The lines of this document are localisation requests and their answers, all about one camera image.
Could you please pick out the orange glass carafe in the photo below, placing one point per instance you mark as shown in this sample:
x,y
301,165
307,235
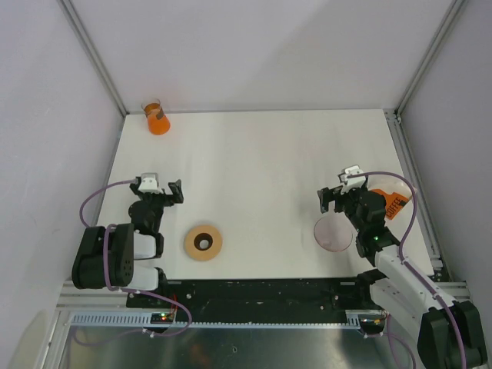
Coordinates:
x,y
158,123

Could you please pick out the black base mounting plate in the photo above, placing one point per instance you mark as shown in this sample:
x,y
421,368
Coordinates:
x,y
306,300

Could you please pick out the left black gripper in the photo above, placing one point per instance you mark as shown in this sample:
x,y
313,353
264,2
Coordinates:
x,y
169,199

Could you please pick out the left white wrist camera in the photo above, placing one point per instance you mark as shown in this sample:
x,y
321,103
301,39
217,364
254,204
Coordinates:
x,y
149,183

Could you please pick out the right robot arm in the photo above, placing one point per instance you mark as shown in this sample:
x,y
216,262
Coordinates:
x,y
448,333

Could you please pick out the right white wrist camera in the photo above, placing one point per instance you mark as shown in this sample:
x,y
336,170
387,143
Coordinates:
x,y
352,176

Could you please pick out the left aluminium frame post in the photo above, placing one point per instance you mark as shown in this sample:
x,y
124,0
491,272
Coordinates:
x,y
77,25

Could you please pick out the right aluminium frame post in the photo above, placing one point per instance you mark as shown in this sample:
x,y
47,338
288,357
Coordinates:
x,y
444,29

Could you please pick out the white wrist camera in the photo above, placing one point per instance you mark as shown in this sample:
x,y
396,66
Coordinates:
x,y
149,183
352,176

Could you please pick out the front aluminium frame beam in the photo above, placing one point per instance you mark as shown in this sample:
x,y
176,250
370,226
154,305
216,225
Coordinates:
x,y
72,298

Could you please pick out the white paper coffee filter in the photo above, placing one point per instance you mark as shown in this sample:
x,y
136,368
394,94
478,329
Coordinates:
x,y
375,180

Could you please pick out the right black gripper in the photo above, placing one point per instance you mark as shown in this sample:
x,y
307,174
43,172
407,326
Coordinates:
x,y
326,194

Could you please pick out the grey slotted cable duct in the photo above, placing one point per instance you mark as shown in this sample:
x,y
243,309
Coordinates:
x,y
156,319

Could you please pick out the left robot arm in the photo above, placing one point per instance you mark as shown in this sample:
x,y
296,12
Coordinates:
x,y
106,256

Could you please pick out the aluminium frame post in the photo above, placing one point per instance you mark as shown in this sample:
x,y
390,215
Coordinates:
x,y
77,25
444,29

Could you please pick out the clear glass dripper cone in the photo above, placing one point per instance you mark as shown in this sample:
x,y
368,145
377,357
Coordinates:
x,y
333,233

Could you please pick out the orange coffee filter packet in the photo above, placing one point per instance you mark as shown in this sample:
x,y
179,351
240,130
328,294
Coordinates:
x,y
396,198

